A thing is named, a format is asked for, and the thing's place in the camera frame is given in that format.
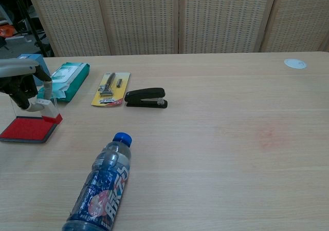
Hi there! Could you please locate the green wet wipes pack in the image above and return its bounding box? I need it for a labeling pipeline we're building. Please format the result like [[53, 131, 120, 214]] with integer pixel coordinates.
[[36, 62, 91, 104]]

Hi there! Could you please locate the razor in yellow blister pack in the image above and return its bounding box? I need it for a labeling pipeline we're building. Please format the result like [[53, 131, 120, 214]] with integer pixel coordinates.
[[90, 72, 131, 108]]

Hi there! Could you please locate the white cable grommet cap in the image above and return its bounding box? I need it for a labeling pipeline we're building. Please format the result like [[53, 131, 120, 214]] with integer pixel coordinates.
[[283, 58, 308, 69]]

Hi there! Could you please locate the wooden folding screen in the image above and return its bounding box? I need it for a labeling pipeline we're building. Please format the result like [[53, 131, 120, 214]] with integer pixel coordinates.
[[24, 0, 329, 57]]

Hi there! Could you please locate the black tripod stand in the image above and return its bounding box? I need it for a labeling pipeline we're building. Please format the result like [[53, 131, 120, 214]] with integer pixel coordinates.
[[11, 0, 55, 57]]

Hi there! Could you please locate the blue sports drink bottle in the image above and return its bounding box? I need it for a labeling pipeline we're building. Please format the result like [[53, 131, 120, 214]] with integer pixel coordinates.
[[62, 132, 133, 231]]

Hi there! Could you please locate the orange object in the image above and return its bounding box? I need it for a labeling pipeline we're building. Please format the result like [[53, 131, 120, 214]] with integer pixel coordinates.
[[0, 25, 16, 39]]

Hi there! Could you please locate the clear red stamp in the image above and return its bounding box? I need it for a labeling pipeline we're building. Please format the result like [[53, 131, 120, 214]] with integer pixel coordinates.
[[35, 99, 63, 125]]

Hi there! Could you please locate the blue cardboard box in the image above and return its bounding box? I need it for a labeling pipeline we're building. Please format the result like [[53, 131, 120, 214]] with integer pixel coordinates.
[[16, 53, 51, 87]]

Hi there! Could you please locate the black stapler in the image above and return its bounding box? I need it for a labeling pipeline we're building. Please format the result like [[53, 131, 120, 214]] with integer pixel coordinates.
[[124, 87, 169, 110]]

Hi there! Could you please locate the red ink pad clear lid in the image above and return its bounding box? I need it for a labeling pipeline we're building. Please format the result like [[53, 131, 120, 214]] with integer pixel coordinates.
[[0, 97, 59, 144]]

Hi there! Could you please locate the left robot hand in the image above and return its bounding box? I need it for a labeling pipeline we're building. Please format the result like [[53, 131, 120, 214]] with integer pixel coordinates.
[[0, 58, 53, 113]]

